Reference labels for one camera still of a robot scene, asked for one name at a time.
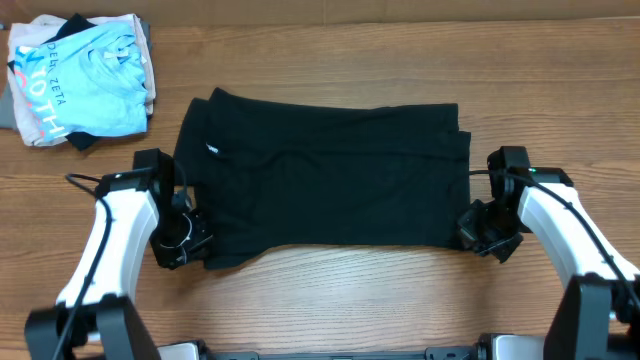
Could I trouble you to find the light blue printed t-shirt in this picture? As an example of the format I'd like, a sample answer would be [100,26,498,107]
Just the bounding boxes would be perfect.
[13,22,148,142]

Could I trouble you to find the grey folded garment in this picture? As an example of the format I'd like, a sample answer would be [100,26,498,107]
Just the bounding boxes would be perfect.
[0,84,18,132]

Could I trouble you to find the beige folded garment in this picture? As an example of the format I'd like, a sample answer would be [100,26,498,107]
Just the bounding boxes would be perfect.
[7,14,156,147]

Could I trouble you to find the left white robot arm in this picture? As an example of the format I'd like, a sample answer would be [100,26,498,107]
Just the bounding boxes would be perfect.
[24,167,213,359]

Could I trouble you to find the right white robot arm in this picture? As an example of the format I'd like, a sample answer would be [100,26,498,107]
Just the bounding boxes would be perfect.
[457,167,639,359]

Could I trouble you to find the black polo shirt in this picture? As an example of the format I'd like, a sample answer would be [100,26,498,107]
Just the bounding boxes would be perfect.
[174,89,471,270]

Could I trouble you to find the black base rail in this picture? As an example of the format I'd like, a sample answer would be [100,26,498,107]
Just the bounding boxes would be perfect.
[201,346,478,360]

